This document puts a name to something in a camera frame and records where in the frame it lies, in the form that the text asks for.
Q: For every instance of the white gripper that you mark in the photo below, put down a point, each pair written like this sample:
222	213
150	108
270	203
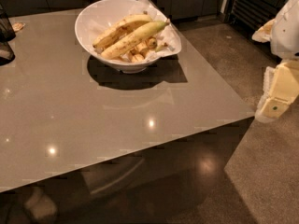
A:
286	34

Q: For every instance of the long front yellow banana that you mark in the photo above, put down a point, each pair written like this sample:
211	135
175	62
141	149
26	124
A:
134	38

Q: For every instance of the small bananas bunch in bowl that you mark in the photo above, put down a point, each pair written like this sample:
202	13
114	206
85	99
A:
145	51

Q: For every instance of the rear yellow banana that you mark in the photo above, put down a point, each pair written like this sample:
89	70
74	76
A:
120	28

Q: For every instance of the white ceramic bowl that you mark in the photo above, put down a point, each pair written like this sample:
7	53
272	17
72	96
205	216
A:
95	19

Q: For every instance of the dark vented appliance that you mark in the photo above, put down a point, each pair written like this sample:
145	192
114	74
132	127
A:
253	13

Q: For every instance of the white paper liner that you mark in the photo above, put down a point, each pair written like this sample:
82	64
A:
168	34

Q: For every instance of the black mesh container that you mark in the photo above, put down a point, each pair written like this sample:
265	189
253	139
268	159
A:
6	34

